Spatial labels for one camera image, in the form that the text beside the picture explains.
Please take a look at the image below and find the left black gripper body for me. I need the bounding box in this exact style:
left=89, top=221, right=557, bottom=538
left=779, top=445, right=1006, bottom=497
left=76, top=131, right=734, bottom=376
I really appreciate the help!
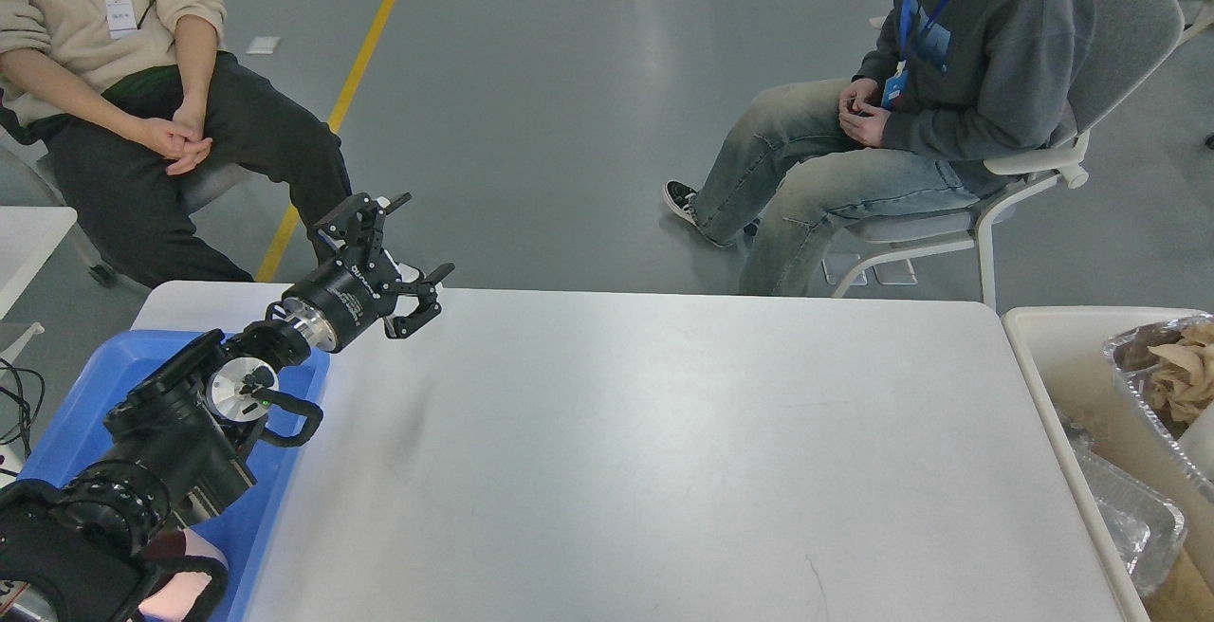
left=280, top=250, right=402, bottom=354

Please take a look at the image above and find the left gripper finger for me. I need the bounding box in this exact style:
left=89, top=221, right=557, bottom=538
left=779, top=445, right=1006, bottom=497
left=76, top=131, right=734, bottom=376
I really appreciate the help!
left=312, top=192, right=413, bottom=267
left=382, top=262, right=456, bottom=338

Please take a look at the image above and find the pink mug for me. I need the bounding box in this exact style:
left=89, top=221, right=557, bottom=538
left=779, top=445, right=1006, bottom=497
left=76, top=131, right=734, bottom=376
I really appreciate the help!
left=138, top=528, right=229, bottom=621

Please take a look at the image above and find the brown paper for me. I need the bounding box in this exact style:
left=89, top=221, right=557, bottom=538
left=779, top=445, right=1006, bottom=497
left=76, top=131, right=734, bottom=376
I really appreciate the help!
left=1146, top=322, right=1213, bottom=432

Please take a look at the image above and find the aluminium foil tray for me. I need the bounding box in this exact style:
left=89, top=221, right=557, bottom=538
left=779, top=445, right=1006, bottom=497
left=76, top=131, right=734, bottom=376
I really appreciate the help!
left=1104, top=313, right=1213, bottom=503

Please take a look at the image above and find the white paper cup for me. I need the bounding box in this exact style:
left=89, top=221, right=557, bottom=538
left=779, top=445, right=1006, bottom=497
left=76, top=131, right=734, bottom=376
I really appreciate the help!
left=1178, top=403, right=1214, bottom=481

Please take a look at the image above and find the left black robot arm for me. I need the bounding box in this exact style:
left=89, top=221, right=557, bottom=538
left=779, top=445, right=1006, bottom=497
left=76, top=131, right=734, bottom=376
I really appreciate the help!
left=2, top=193, right=452, bottom=621

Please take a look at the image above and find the white paper on floor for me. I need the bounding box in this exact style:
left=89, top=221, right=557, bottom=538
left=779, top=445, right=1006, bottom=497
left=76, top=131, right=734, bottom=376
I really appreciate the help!
left=246, top=35, right=282, bottom=55

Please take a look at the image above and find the blue plastic tray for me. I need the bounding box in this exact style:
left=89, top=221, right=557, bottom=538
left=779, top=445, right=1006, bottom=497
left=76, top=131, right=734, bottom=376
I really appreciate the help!
left=17, top=330, right=329, bottom=621

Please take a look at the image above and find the person in beige hoodie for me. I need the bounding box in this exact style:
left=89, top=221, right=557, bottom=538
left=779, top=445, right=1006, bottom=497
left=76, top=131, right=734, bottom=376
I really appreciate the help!
left=1, top=0, right=352, bottom=288

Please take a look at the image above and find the white side table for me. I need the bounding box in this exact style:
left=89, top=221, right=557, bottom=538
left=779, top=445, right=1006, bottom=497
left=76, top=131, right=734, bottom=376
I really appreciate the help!
left=1, top=207, right=76, bottom=320

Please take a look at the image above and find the person in grey hoodie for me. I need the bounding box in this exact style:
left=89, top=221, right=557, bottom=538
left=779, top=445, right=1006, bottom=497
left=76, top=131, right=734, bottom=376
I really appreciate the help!
left=663, top=0, right=1095, bottom=296

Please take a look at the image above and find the foil tray in bin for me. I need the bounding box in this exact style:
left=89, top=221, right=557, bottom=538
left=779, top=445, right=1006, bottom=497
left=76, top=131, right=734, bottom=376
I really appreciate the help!
left=1055, top=408, right=1187, bottom=596

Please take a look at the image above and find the white plastic bin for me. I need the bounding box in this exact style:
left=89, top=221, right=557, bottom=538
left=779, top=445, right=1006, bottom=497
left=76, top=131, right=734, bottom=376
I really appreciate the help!
left=1002, top=306, right=1213, bottom=621

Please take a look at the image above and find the grey white office chair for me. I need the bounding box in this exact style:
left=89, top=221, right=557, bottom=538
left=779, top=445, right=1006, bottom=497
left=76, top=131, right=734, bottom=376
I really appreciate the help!
left=822, top=0, right=1185, bottom=309

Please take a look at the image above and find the black cable bundle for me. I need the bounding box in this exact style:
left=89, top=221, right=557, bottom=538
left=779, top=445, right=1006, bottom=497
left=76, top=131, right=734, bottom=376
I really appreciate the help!
left=0, top=357, right=46, bottom=476

